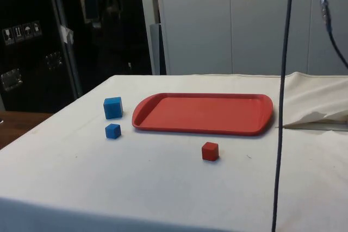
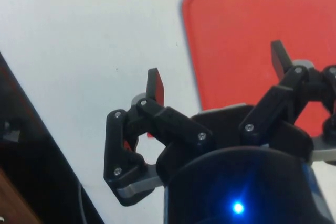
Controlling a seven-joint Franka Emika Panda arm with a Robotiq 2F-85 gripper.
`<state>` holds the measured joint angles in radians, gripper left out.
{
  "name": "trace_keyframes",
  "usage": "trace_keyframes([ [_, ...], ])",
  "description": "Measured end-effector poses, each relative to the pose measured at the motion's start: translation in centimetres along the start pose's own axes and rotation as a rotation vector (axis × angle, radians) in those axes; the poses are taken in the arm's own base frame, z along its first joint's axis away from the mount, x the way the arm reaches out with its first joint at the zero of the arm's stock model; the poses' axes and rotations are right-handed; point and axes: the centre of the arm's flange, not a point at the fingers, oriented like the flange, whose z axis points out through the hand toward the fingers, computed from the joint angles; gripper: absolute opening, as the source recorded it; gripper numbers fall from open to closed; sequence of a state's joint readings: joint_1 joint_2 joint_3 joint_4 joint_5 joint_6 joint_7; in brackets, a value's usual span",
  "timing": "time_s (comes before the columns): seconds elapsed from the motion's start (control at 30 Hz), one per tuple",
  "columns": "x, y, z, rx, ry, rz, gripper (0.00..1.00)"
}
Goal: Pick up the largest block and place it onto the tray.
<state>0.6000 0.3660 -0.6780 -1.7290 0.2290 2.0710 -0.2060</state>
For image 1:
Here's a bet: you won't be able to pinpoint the black cabinet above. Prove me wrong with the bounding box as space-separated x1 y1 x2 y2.
0 0 153 114

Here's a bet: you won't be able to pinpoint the small red cube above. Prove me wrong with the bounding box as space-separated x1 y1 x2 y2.
201 141 220 162

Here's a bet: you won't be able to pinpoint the red tray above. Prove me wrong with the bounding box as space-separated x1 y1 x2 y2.
132 92 274 137

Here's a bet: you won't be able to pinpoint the black cable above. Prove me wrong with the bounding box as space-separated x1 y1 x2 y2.
271 0 295 232
316 0 348 69

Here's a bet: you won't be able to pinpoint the small blue cube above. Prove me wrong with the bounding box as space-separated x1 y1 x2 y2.
104 123 122 140

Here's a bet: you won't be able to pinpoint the pale lockers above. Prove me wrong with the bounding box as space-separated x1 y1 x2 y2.
139 0 348 76

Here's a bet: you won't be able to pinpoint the large blue cube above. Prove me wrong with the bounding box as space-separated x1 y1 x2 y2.
103 96 123 120

